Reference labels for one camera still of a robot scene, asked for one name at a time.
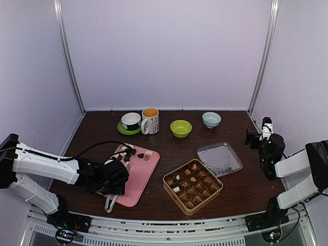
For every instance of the pale blue ceramic bowl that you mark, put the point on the pale blue ceramic bowl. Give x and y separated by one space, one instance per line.
211 119

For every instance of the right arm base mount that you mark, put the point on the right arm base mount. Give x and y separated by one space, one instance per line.
263 221

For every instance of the circuit board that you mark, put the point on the circuit board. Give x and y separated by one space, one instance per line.
64 236
271 236

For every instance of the right aluminium frame post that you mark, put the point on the right aluminium frame post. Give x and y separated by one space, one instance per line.
273 17

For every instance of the white chocolate in tin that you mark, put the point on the white chocolate in tin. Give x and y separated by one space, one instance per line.
176 189

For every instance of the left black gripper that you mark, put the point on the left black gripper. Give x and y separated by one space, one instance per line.
120 189

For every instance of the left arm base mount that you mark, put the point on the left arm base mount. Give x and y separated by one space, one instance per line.
70 221

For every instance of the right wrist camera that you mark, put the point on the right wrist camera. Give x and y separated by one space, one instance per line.
266 129

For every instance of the green saucer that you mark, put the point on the green saucer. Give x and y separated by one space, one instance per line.
124 131

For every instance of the left aluminium frame post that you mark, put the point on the left aluminium frame post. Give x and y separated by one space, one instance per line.
68 60

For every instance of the front aluminium rail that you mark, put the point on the front aluminium rail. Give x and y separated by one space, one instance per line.
218 231

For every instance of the aluminium frame post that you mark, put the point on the aluminium frame post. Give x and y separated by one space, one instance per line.
68 60
273 17

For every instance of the lime green bowl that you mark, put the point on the lime green bowl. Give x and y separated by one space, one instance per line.
180 128

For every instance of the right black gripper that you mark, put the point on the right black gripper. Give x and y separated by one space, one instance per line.
249 136

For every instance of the left circuit board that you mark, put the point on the left circuit board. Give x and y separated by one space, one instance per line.
64 236

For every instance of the right circuit board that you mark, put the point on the right circuit board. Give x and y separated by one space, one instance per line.
271 236

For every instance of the pink plastic tray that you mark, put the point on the pink plastic tray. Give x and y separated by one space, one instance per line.
139 176

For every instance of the white dark blue bowl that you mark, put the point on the white dark blue bowl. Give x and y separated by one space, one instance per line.
131 121

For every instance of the white metal tongs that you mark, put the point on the white metal tongs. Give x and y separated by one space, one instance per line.
111 199

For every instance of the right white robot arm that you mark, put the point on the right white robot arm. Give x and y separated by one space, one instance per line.
270 147

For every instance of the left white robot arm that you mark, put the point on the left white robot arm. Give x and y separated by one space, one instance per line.
18 161

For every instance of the bear print tin lid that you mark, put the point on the bear print tin lid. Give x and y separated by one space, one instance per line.
220 159

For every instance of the gold chocolate tin box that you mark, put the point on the gold chocolate tin box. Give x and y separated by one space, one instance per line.
198 186

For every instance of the white patterned mug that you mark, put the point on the white patterned mug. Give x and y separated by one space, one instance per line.
150 121

